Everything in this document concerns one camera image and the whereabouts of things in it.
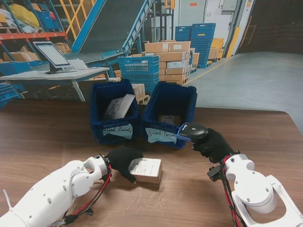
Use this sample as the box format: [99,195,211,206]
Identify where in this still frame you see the black and blue barcode scanner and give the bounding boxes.
[176,122,209,140]

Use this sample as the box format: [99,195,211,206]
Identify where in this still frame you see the blue bin labelled bagged parcels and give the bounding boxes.
[89,79,140,145]

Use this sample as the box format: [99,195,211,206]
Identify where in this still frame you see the tall cardboard box white label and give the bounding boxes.
[127,157,163,184]

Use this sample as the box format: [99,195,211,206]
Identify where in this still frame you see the paper label bagged parcels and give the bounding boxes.
[102,123,133,140]

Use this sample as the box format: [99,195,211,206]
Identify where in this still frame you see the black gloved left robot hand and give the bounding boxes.
[105,145,144,184]

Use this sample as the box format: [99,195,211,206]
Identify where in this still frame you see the cardboard box handwritten label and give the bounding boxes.
[158,114,182,125]

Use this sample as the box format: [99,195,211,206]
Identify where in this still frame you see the printed warehouse backdrop banner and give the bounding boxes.
[0,0,303,112]

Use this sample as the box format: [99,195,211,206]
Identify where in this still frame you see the white plastic mailer bag parcel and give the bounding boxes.
[103,93,135,120]

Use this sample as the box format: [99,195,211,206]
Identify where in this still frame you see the red black right arm cable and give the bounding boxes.
[220,157,247,227]

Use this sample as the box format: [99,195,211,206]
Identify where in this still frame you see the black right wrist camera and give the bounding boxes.
[207,165,223,182]

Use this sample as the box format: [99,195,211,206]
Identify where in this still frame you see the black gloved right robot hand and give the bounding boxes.
[190,128,235,164]

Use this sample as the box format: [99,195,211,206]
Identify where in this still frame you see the paper label boxed parcels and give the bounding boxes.
[144,127,178,144]

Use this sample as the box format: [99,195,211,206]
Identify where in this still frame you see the blue bin labelled boxed parcels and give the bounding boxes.
[141,80,197,149]

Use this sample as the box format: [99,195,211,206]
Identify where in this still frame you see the red black arm cable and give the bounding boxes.
[220,157,247,227]
[53,165,113,227]

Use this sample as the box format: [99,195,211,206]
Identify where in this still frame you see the red black left arm cable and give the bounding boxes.
[53,165,113,227]

